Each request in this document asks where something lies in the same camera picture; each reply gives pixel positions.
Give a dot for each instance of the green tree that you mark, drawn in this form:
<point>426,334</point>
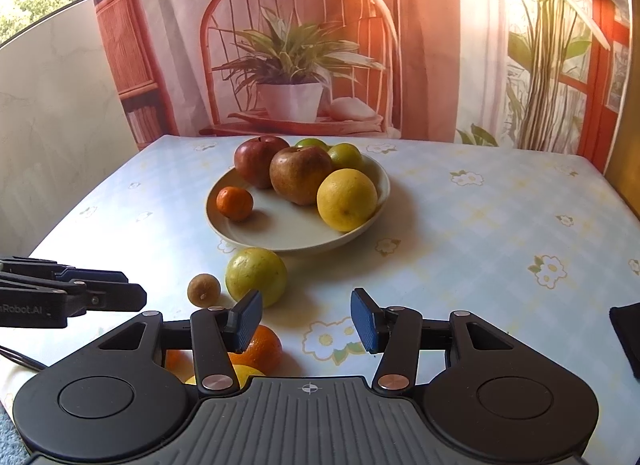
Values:
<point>35,10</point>

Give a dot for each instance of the printed room backdrop cloth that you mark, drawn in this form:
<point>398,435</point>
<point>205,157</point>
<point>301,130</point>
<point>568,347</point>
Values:
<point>425,45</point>

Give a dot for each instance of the small orange tangerine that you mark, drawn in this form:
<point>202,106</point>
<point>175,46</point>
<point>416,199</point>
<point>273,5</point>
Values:
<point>235,203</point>

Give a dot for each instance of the large green citrus fruit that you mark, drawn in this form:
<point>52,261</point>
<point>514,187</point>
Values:
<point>255,270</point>

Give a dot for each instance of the cream round plate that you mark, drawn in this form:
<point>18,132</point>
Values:
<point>280,227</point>

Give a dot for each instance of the large yellow citrus fruit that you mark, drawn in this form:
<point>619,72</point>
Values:
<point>346,200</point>

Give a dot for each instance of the yellow-green citrus fruit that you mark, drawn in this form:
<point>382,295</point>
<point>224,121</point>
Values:
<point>346,156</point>

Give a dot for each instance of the small brown round fruit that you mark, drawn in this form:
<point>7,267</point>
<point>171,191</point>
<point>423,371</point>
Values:
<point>203,288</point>

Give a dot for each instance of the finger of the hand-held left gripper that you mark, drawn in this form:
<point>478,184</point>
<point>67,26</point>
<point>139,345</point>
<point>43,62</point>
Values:
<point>115,297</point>
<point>95,276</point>

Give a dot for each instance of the brownish red apple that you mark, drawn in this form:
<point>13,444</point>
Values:
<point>300,175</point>

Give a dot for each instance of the dark cloth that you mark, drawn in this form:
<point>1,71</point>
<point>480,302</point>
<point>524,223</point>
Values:
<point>627,340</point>

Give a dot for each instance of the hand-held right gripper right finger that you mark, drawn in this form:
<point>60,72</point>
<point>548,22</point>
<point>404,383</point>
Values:
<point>364,320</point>

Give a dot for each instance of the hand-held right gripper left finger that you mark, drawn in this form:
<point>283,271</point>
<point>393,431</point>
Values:
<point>247,320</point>

